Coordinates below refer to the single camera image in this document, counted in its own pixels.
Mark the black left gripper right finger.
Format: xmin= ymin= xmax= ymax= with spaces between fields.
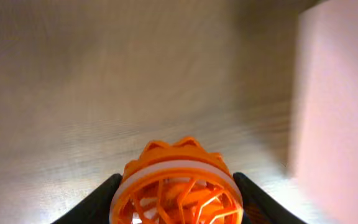
xmin=233 ymin=172 xmax=306 ymax=224

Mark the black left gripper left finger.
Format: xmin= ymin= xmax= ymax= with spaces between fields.
xmin=53 ymin=174 xmax=122 ymax=224

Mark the pink open box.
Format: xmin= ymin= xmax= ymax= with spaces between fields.
xmin=289 ymin=0 xmax=358 ymax=223

